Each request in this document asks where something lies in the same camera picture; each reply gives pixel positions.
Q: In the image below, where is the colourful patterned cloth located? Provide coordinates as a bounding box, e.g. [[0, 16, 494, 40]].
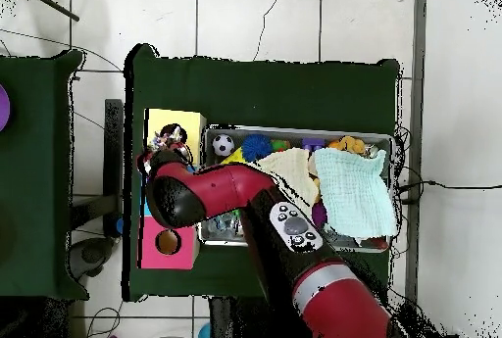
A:
[[148, 124, 189, 153]]

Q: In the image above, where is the shallow metal mesh bin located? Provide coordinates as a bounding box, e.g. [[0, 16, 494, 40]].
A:
[[199, 123, 396, 254]]

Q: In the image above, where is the wooden box with three holes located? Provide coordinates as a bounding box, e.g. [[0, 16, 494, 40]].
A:
[[136, 108, 208, 270]]

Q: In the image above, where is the yellow cheese wedge toy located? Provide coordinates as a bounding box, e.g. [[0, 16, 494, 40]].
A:
[[221, 147, 246, 166]]

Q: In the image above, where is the blue spiky ball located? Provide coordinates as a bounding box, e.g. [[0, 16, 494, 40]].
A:
[[240, 133, 275, 162]]

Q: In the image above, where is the small soccer ball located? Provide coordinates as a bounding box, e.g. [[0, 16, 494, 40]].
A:
[[211, 133, 235, 158]]

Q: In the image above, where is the cream waffle cloth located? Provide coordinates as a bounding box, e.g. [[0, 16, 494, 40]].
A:
[[254, 147, 321, 206]]

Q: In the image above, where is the crumpled clear plastic bottle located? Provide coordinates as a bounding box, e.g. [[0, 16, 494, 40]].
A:
[[205, 212, 242, 237]]

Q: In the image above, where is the dark green table cloth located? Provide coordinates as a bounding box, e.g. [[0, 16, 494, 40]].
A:
[[123, 42, 402, 303], [0, 49, 89, 302]]

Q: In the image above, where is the purple rubber toy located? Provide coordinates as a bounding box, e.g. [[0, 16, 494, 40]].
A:
[[312, 200, 328, 229]]

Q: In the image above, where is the orange plush toy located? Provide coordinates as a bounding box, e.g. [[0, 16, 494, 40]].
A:
[[327, 135, 368, 156]]

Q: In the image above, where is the light blue waffle cloth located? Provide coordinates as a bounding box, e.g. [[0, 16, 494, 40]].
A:
[[313, 146, 399, 239]]

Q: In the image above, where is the grey round base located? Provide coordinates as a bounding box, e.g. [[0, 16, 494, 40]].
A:
[[68, 235, 115, 280]]

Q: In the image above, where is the dark rod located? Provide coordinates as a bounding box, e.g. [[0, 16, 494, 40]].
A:
[[23, 0, 80, 23]]

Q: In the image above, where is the purple round disc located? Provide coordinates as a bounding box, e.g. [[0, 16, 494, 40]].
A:
[[0, 83, 12, 133]]

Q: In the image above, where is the black post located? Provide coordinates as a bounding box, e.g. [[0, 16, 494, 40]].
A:
[[103, 98, 126, 237]]

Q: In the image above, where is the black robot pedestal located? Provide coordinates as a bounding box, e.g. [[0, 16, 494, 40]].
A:
[[209, 296, 272, 338]]

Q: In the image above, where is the black floor cable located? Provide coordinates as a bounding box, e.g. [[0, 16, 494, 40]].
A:
[[395, 179, 502, 204]]

